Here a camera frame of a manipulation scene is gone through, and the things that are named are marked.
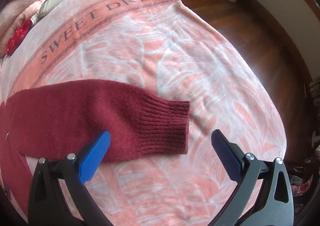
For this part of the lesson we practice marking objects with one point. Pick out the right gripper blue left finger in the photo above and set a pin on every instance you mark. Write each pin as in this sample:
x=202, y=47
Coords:
x=47, y=204

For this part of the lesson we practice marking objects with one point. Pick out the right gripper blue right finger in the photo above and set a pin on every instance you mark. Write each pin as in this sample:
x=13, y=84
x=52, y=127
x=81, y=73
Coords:
x=263, y=193

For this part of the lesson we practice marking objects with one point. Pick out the dark red knit sweater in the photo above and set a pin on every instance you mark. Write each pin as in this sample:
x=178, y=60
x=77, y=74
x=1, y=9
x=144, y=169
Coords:
x=53, y=121

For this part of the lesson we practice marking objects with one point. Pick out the red shiny gift bag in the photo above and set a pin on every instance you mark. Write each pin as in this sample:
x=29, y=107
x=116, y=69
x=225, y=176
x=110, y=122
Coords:
x=18, y=37

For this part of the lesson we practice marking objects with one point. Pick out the pink Sweet Dream blanket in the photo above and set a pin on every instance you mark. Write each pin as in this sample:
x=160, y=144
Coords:
x=166, y=49

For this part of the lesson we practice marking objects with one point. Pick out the folded pink fleece blanket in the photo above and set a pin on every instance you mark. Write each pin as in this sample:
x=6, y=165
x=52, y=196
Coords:
x=13, y=15

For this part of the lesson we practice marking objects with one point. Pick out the beige folded garment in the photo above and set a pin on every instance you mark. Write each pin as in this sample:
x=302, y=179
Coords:
x=46, y=7

